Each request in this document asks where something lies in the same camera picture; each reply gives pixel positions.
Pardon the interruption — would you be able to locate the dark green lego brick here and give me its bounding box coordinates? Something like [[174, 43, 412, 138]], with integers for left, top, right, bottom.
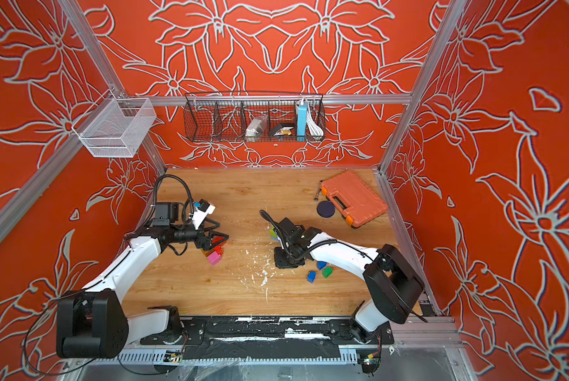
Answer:
[[322, 267, 333, 278]]

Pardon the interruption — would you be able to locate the small red lego brick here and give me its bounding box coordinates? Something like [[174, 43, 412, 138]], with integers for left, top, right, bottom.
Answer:
[[212, 237, 227, 255]]

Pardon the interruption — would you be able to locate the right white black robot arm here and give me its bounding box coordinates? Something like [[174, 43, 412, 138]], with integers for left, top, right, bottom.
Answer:
[[260, 210, 425, 341]]

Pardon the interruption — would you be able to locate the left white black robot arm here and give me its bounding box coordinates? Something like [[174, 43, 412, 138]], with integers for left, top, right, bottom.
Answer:
[[56, 176, 229, 359]]

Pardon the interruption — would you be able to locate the dark round disc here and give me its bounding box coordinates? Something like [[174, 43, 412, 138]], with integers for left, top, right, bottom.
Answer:
[[316, 201, 335, 218]]

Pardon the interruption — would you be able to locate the screwdriver bit beside case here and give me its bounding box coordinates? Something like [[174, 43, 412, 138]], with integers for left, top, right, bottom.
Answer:
[[313, 180, 323, 202]]

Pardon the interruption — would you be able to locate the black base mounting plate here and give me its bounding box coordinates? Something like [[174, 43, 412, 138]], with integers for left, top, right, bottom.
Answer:
[[140, 316, 394, 363]]

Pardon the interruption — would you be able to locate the orange plastic tool case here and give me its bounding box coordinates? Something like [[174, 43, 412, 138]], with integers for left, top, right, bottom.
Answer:
[[321, 171, 389, 229]]

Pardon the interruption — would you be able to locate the grey plastic bag in basket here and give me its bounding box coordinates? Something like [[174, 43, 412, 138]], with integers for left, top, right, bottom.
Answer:
[[244, 115, 269, 142]]

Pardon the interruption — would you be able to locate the black item in basket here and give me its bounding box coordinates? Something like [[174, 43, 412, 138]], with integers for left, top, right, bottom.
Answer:
[[268, 123, 297, 138]]

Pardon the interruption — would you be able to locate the light blue box in basket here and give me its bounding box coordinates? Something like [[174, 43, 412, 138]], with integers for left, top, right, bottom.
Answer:
[[297, 101, 308, 142]]

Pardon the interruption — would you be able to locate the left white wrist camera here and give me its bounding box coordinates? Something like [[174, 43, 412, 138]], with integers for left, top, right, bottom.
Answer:
[[192, 199, 216, 230]]

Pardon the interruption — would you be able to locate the black wire wall basket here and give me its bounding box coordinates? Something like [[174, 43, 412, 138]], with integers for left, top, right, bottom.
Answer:
[[183, 91, 327, 143]]

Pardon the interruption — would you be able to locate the white slotted cable duct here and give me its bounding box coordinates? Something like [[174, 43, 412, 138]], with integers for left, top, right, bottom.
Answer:
[[117, 349, 183, 365]]

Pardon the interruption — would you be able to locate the white cable bundle in basket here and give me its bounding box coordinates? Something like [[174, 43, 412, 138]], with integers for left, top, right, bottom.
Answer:
[[306, 110, 324, 141]]

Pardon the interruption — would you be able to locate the clear acrylic wall box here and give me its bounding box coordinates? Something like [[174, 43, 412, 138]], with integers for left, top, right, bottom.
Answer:
[[74, 98, 156, 159]]

